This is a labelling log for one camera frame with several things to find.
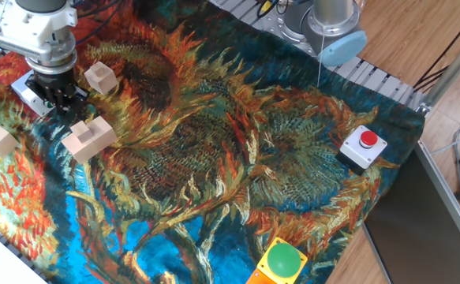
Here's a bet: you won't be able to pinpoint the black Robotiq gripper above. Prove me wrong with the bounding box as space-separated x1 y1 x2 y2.
26 67 88 115

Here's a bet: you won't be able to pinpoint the grey box small green button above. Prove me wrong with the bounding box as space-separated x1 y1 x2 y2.
10 70 55 118

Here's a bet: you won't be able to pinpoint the yellow box big green button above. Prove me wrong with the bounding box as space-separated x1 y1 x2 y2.
256 237 309 284

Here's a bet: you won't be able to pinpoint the grey box red button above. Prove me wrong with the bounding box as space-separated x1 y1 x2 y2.
335 125 388 177

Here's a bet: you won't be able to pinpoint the small wooden block with peg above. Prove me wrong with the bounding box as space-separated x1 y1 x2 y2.
84 61 119 95

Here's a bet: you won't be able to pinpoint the large notched wooden block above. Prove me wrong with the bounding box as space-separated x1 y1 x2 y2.
61 115 118 165

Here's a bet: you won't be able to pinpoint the sunflower painting cloth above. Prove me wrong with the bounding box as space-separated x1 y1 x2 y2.
0 0 427 284

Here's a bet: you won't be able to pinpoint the white paper sheet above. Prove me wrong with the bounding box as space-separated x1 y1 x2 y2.
0 222 47 284

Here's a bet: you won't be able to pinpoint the yellow connector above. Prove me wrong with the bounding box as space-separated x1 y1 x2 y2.
256 0 274 19

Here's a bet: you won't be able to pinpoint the white zip tie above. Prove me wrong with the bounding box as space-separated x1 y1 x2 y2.
316 25 327 88

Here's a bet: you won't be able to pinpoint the dark grey panel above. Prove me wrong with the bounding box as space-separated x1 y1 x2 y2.
362 148 460 284

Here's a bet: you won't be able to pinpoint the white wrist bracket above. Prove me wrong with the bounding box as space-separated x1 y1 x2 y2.
0 0 79 60

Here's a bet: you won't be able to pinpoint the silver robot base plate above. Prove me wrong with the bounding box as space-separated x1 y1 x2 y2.
259 0 321 56

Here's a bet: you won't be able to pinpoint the black floor cables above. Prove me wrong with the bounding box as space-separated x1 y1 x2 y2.
413 7 460 92

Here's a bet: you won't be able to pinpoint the aluminium frame post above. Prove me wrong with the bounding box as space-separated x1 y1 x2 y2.
417 27 460 118

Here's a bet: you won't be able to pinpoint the aluminium frame rail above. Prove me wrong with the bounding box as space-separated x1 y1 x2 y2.
413 140 460 271

